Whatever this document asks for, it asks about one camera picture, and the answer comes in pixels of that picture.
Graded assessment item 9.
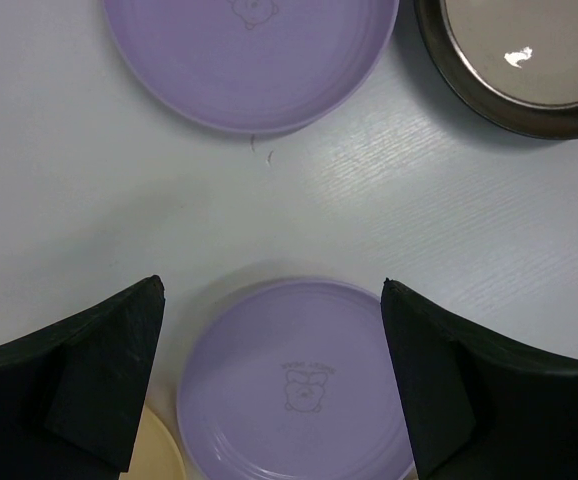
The metal rimmed plate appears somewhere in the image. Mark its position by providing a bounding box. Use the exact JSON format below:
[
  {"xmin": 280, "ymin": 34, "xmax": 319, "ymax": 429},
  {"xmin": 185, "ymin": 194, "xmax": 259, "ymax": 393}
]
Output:
[{"xmin": 414, "ymin": 1, "xmax": 578, "ymax": 140}]

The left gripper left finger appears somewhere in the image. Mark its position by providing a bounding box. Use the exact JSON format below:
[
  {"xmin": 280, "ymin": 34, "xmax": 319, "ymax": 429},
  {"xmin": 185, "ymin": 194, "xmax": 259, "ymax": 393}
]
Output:
[{"xmin": 0, "ymin": 275, "xmax": 165, "ymax": 479}]

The tan plate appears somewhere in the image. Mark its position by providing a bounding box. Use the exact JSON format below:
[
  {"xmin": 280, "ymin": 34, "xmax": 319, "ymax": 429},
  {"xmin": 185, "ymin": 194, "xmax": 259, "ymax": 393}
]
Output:
[{"xmin": 119, "ymin": 405, "xmax": 187, "ymax": 480}]

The purple plate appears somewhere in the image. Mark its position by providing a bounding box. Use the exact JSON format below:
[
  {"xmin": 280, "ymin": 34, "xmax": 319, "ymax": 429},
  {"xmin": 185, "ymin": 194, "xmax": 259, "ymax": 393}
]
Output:
[
  {"xmin": 102, "ymin": 1, "xmax": 399, "ymax": 135},
  {"xmin": 176, "ymin": 278, "xmax": 414, "ymax": 479}
]

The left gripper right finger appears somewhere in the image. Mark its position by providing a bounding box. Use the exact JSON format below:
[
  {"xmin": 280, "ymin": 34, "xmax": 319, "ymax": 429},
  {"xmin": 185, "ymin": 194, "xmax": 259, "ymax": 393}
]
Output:
[{"xmin": 381, "ymin": 280, "xmax": 578, "ymax": 479}]

